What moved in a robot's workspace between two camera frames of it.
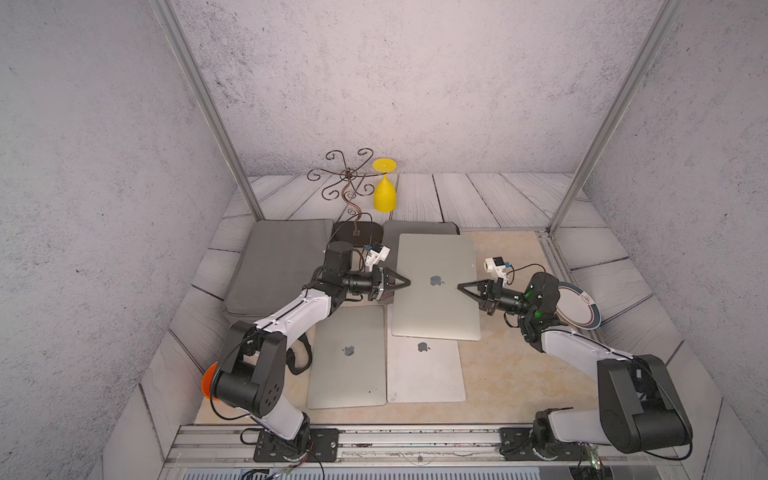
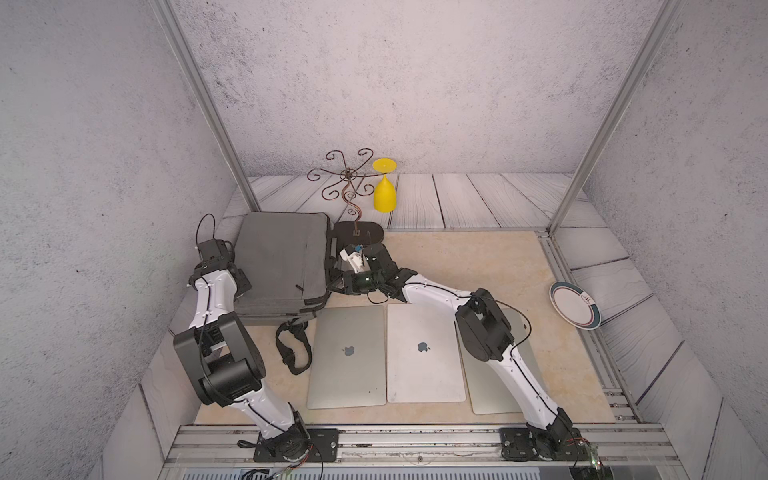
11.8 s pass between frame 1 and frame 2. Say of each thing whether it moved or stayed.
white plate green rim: stayed
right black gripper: moved
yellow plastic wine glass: stayed
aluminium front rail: stayed
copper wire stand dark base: stayed
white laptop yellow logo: stayed
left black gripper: moved
